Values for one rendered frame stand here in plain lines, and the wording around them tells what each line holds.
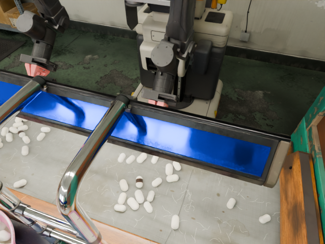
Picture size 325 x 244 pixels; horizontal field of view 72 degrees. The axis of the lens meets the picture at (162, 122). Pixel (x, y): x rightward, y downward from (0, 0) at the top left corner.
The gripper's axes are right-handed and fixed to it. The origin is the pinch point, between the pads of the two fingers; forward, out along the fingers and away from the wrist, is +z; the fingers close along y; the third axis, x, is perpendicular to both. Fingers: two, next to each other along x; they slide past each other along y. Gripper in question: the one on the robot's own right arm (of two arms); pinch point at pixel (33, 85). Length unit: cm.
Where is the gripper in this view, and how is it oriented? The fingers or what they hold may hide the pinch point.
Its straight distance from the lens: 89.2
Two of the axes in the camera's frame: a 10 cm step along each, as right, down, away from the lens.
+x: 2.0, 0.7, 9.8
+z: -2.5, 9.7, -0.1
